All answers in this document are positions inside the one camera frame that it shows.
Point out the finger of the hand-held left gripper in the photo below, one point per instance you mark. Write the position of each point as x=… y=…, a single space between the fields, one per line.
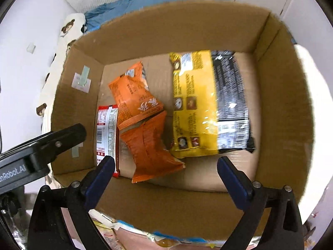
x=65 y=139

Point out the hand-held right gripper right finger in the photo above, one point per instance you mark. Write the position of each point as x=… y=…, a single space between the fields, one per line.
x=234 y=185

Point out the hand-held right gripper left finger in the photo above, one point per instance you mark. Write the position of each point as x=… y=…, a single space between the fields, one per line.
x=100 y=180

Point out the orange snack packet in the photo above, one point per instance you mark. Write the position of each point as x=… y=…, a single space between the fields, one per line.
x=148 y=151
x=130 y=96

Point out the brown cardboard box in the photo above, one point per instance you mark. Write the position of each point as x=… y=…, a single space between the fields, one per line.
x=182 y=31

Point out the red and white snack packet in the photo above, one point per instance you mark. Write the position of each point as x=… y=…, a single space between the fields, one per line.
x=106 y=125

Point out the clear plastic bag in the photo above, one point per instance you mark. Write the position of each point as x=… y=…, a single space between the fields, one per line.
x=22 y=229

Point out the pink snack packet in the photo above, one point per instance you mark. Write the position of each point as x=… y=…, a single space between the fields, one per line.
x=132 y=241

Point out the yellow and black snack packet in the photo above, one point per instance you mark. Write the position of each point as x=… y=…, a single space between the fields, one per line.
x=195 y=104

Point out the bear print pillow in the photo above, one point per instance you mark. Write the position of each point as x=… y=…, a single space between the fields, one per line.
x=67 y=31

